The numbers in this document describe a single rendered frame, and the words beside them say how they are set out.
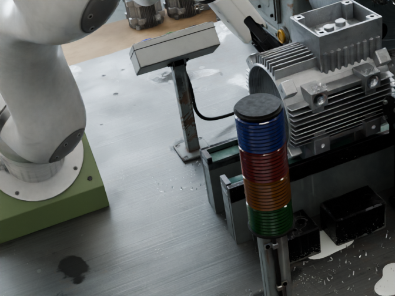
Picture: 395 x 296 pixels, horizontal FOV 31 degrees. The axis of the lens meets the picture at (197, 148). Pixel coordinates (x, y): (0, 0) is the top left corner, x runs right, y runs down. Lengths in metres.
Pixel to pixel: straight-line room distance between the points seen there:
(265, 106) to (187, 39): 0.57
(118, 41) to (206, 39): 2.33
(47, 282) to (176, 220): 0.26
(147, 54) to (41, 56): 0.55
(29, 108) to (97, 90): 0.93
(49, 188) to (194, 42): 0.40
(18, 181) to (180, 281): 0.38
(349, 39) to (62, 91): 0.50
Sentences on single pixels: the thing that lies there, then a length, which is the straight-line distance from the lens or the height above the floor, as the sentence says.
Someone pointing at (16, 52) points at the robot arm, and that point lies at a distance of 0.83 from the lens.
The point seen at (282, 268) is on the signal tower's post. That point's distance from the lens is 1.01.
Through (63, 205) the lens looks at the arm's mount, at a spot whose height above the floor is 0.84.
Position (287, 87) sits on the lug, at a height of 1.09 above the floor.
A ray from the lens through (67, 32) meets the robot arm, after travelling 0.69.
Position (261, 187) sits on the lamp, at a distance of 0.89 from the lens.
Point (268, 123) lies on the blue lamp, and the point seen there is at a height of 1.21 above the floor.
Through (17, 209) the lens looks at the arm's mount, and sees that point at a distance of 1.40.
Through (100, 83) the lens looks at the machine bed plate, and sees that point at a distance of 1.89.
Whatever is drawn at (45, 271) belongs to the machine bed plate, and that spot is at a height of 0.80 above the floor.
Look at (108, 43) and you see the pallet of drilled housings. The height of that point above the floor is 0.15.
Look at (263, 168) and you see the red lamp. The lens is 0.87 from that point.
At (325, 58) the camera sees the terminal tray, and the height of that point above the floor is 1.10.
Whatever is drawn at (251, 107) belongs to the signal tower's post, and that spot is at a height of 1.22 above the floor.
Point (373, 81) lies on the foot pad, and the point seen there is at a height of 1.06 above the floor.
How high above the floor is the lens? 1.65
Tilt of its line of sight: 34 degrees down
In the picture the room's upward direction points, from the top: 10 degrees counter-clockwise
